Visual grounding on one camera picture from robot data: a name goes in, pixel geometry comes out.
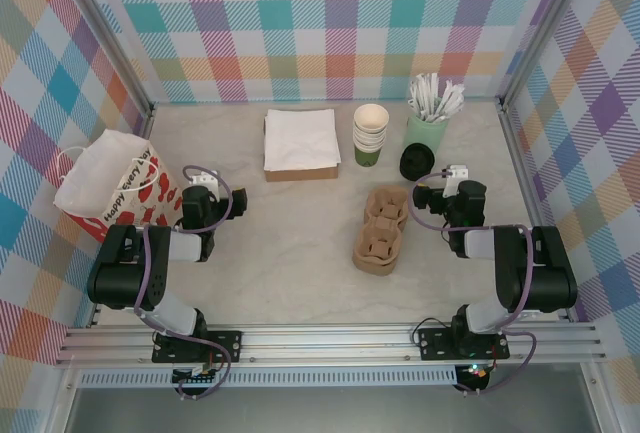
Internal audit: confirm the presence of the red white paper bag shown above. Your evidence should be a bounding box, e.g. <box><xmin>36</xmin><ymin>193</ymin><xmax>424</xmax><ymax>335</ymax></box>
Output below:
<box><xmin>53</xmin><ymin>128</ymin><xmax>186</xmax><ymax>247</ymax></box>

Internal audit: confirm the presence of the black cup lid stack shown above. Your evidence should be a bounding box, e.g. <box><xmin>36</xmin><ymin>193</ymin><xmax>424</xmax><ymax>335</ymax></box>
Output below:
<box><xmin>398</xmin><ymin>142</ymin><xmax>435</xmax><ymax>180</ymax></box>

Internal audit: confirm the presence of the mint green holder cup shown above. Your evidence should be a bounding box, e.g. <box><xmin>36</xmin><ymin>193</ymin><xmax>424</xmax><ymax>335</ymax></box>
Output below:
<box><xmin>403</xmin><ymin>110</ymin><xmax>450</xmax><ymax>164</ymax></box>

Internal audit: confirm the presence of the brown cardboard napkin tray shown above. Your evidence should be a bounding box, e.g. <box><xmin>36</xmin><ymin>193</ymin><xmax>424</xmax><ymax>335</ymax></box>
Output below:
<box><xmin>263</xmin><ymin>162</ymin><xmax>342</xmax><ymax>183</ymax></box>

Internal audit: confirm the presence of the brown pulp carrier stack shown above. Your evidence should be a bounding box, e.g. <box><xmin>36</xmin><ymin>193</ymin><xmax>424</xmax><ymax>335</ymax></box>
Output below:
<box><xmin>352</xmin><ymin>185</ymin><xmax>411</xmax><ymax>277</ymax></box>

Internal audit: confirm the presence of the white napkin stack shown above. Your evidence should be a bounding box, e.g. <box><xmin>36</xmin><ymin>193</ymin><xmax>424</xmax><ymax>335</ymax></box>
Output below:
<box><xmin>263</xmin><ymin>108</ymin><xmax>342</xmax><ymax>173</ymax></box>

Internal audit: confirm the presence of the paper cup stack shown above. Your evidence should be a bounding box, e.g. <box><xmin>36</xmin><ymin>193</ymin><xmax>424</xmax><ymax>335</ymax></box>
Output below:
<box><xmin>352</xmin><ymin>104</ymin><xmax>390</xmax><ymax>168</ymax></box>

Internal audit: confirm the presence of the small controller board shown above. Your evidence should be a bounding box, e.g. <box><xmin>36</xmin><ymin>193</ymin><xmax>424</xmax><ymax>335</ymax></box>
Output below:
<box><xmin>172</xmin><ymin>363</ymin><xmax>224</xmax><ymax>388</ymax></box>
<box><xmin>457</xmin><ymin>362</ymin><xmax>490</xmax><ymax>390</ymax></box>

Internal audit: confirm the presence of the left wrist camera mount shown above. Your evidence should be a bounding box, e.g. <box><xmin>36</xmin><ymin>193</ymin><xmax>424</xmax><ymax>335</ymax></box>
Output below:
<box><xmin>192</xmin><ymin>168</ymin><xmax>221</xmax><ymax>200</ymax></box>

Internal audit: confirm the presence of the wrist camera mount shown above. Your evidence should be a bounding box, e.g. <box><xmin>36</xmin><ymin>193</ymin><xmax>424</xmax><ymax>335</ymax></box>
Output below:
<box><xmin>442</xmin><ymin>163</ymin><xmax>471</xmax><ymax>197</ymax></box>
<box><xmin>192</xmin><ymin>168</ymin><xmax>221</xmax><ymax>200</ymax></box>

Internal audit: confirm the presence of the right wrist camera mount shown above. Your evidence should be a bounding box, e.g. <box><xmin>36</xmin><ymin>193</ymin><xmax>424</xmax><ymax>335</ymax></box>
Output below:
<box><xmin>442</xmin><ymin>163</ymin><xmax>471</xmax><ymax>197</ymax></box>

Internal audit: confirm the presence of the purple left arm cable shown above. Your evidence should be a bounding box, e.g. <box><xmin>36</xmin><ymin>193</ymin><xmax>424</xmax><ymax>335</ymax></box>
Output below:
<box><xmin>133</xmin><ymin>165</ymin><xmax>236</xmax><ymax>400</ymax></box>

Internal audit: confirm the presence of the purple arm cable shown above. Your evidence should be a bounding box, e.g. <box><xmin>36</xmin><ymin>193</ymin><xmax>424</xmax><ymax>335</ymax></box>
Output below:
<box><xmin>133</xmin><ymin>165</ymin><xmax>236</xmax><ymax>400</ymax></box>
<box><xmin>410</xmin><ymin>172</ymin><xmax>539</xmax><ymax>397</ymax></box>

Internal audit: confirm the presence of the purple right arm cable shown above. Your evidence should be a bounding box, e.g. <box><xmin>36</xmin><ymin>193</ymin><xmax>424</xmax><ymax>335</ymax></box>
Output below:
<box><xmin>410</xmin><ymin>172</ymin><xmax>539</xmax><ymax>397</ymax></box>

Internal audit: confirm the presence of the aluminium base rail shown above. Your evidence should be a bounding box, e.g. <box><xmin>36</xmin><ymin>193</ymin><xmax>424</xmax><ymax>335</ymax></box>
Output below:
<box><xmin>53</xmin><ymin>322</ymin><xmax>609</xmax><ymax>367</ymax></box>

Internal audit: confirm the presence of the aluminium frame post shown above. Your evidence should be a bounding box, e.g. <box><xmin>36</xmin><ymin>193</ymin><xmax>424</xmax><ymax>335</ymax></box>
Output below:
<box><xmin>497</xmin><ymin>0</ymin><xmax>601</xmax><ymax>112</ymax></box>
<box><xmin>59</xmin><ymin>0</ymin><xmax>156</xmax><ymax>122</ymax></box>

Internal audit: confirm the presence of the white slotted cable duct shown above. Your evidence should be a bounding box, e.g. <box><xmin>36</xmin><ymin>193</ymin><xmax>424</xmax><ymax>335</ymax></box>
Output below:
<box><xmin>78</xmin><ymin>370</ymin><xmax>459</xmax><ymax>388</ymax></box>

